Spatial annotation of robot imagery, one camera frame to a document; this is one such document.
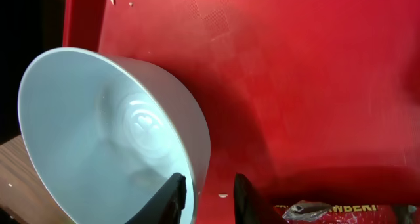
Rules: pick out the light blue bowl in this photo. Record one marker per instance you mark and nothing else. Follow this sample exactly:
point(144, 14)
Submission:
point(105, 133)

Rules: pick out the red snack wrapper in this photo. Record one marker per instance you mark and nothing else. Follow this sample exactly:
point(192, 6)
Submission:
point(318, 212)

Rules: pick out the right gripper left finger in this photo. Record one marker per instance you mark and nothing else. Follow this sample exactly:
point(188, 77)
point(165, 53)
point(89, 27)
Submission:
point(165, 207)

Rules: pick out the red serving tray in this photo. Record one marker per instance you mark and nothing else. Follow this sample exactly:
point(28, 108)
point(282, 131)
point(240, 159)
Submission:
point(310, 99)

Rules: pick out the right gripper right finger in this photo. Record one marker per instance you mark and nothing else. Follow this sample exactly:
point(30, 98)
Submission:
point(250, 207)

